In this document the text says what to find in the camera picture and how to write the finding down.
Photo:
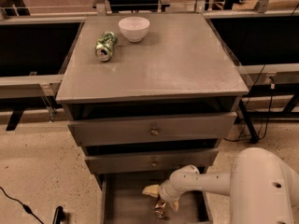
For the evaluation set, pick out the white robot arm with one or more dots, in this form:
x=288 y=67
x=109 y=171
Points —
x=262 y=188

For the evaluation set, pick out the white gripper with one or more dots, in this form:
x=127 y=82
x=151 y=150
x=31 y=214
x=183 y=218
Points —
x=165 y=191

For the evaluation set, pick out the grey middle drawer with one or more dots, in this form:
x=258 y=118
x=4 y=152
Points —
x=139 y=162

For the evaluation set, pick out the crushed green soda can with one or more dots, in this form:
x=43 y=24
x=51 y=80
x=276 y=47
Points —
x=105 y=46

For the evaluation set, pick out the brass top drawer knob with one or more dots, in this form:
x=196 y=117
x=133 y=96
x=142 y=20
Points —
x=154 y=131

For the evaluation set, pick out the left metal railing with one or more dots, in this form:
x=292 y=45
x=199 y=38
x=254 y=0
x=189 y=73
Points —
x=30 y=86

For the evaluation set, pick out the metal railing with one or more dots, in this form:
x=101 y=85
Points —
x=30 y=86
x=264 y=74

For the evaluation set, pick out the grey top drawer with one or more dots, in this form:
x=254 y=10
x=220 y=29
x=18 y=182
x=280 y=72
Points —
x=103 y=132

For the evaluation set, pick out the grey open bottom drawer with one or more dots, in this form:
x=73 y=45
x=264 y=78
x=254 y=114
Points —
x=124 y=202

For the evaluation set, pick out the black object on floor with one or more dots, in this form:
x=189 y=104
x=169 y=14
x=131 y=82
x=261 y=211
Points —
x=59 y=215

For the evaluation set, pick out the grey wooden drawer cabinet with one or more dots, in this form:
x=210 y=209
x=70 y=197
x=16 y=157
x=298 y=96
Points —
x=178 y=68

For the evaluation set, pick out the brass drawer knob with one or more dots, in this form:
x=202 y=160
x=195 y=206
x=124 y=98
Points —
x=153 y=163
x=154 y=131

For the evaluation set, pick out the right metal railing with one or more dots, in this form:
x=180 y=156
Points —
x=264 y=74

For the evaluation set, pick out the brass middle drawer knob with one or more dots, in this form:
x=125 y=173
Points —
x=153 y=163

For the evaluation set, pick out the crushed orange soda can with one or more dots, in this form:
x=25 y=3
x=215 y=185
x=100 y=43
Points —
x=160 y=207

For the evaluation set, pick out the white ceramic bowl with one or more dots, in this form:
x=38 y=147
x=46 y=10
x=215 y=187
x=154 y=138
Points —
x=134 y=28

